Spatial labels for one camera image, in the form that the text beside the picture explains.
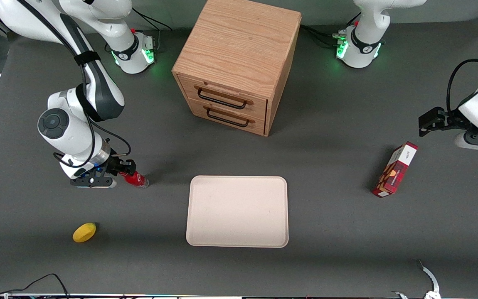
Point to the yellow lemon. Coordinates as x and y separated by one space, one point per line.
84 232

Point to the wooden two-drawer cabinet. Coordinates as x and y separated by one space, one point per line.
239 54

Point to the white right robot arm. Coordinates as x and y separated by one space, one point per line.
97 87

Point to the curved metal bracket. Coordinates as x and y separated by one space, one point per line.
431 278

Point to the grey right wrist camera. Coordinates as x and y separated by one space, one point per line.
93 182

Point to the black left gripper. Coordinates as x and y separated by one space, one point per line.
450 116

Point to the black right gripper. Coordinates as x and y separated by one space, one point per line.
117 166

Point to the beige plastic tray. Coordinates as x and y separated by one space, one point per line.
237 211

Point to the red coke bottle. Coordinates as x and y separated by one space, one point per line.
137 180

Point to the red cracker box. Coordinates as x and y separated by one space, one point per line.
395 170

